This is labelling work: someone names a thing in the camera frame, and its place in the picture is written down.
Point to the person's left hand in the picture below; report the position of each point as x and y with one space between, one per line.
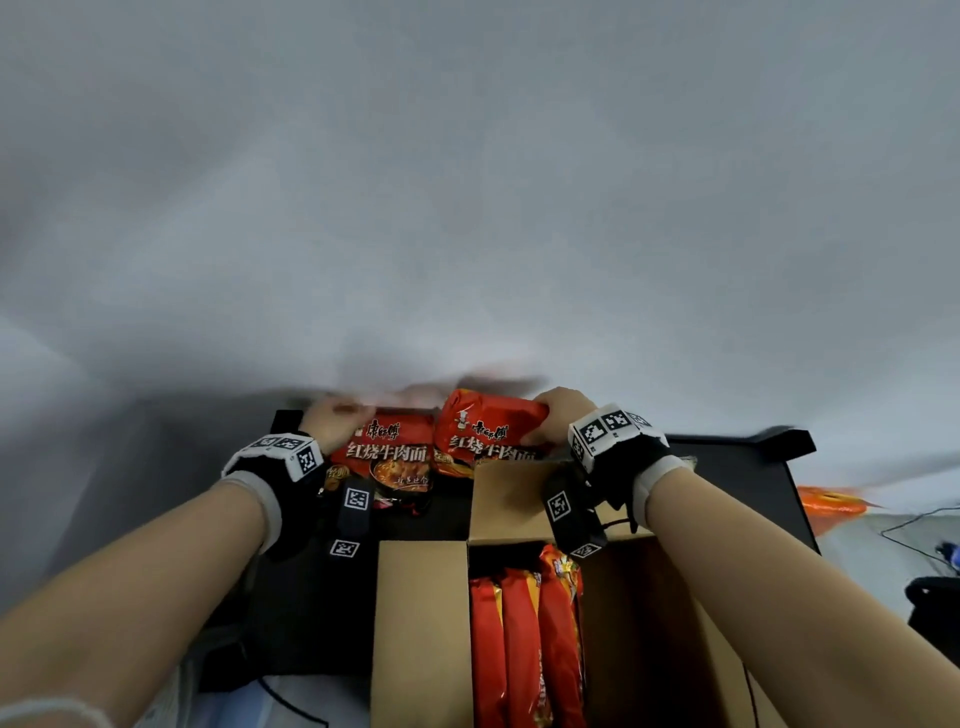
330 421

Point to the person's right hand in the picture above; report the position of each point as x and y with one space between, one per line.
570 409

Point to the person's right fingers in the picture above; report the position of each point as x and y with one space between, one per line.
543 411

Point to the person's left fingers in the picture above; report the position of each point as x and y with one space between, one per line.
352 409

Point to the red instant noodle packet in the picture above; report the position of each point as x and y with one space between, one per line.
561 622
394 457
521 645
487 652
487 435

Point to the person's left forearm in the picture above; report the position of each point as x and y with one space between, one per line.
127 600

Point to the person's right forearm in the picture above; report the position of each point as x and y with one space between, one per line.
795 592

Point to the brown cardboard box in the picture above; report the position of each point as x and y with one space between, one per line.
420 630

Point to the orange plastic bag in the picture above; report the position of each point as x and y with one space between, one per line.
829 506

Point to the black bag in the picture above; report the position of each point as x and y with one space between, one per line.
936 607

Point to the black wrist camera with markers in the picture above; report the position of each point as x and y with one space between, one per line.
289 480
607 450

